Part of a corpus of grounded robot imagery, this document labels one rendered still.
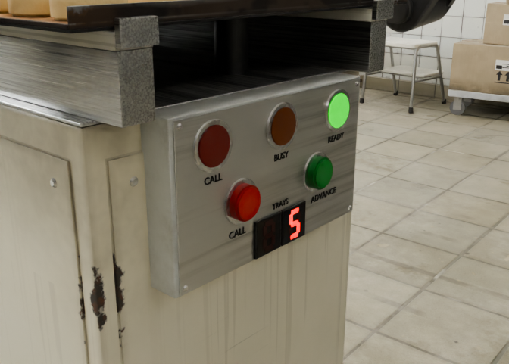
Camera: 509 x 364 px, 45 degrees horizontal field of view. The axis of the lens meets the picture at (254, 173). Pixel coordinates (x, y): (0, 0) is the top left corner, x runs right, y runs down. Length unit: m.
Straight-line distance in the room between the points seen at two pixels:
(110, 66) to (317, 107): 0.22
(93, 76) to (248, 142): 0.14
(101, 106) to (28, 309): 0.22
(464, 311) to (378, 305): 0.24
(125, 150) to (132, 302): 0.12
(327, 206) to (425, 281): 1.47
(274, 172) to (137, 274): 0.14
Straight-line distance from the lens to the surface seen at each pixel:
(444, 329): 1.82
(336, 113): 0.57
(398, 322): 1.82
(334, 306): 0.73
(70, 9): 0.37
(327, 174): 0.57
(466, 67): 4.26
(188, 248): 0.47
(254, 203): 0.49
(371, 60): 0.62
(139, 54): 0.40
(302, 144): 0.54
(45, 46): 0.46
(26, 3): 0.46
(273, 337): 0.65
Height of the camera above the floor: 0.94
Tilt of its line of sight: 18 degrees down
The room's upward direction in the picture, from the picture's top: straight up
